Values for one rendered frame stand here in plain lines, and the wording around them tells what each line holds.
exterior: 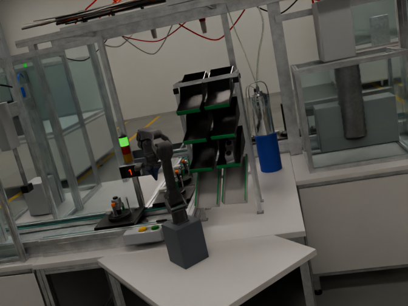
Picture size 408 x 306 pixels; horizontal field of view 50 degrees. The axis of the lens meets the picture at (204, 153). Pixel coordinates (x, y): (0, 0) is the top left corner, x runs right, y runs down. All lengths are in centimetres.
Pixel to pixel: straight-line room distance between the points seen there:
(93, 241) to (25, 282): 47
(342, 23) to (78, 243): 205
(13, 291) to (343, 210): 208
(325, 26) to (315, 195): 107
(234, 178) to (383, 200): 108
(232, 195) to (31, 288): 127
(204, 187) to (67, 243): 83
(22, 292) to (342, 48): 242
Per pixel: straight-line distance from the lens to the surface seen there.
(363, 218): 310
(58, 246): 267
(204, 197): 243
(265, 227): 236
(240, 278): 196
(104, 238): 254
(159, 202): 271
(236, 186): 242
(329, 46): 297
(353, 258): 322
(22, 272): 280
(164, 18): 340
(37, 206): 348
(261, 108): 308
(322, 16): 296
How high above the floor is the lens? 186
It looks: 14 degrees down
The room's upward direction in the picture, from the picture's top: 12 degrees counter-clockwise
